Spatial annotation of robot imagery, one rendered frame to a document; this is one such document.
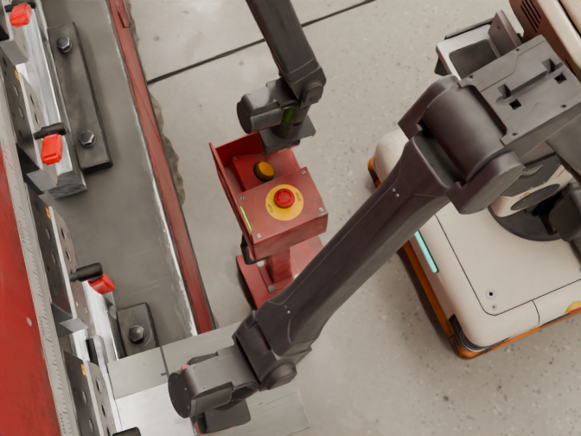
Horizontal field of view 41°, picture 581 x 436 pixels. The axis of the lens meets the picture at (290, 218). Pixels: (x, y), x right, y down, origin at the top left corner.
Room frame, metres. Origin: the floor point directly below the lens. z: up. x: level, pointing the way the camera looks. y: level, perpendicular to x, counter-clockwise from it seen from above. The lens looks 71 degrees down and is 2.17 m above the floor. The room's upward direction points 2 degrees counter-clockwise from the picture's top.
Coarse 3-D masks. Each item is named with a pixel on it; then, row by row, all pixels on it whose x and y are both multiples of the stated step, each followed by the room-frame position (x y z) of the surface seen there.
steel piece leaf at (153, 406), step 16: (128, 400) 0.12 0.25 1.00; (144, 400) 0.12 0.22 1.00; (160, 400) 0.12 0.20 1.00; (128, 416) 0.10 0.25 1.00; (144, 416) 0.09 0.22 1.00; (160, 416) 0.09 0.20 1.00; (176, 416) 0.09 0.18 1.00; (144, 432) 0.07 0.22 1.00; (160, 432) 0.07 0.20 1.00; (176, 432) 0.07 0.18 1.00; (192, 432) 0.07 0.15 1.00
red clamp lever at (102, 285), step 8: (96, 264) 0.26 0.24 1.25; (80, 272) 0.25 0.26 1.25; (88, 272) 0.25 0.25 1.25; (96, 272) 0.25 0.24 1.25; (104, 272) 0.26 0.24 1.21; (72, 280) 0.24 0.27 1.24; (80, 280) 0.24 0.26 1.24; (88, 280) 0.25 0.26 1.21; (96, 280) 0.25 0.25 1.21; (104, 280) 0.25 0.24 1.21; (96, 288) 0.24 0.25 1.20; (104, 288) 0.24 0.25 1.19; (112, 288) 0.25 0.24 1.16
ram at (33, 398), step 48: (0, 96) 0.43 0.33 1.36; (0, 144) 0.35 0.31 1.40; (0, 192) 0.28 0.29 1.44; (0, 240) 0.22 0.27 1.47; (0, 288) 0.17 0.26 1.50; (0, 336) 0.12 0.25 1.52; (0, 384) 0.08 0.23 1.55; (48, 384) 0.09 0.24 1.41; (0, 432) 0.04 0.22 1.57; (48, 432) 0.05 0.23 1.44
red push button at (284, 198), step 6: (276, 192) 0.51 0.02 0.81; (282, 192) 0.51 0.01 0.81; (288, 192) 0.51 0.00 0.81; (276, 198) 0.50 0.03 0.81; (282, 198) 0.49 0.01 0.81; (288, 198) 0.49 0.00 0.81; (294, 198) 0.49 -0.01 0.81; (276, 204) 0.48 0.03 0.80; (282, 204) 0.48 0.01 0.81; (288, 204) 0.48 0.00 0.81
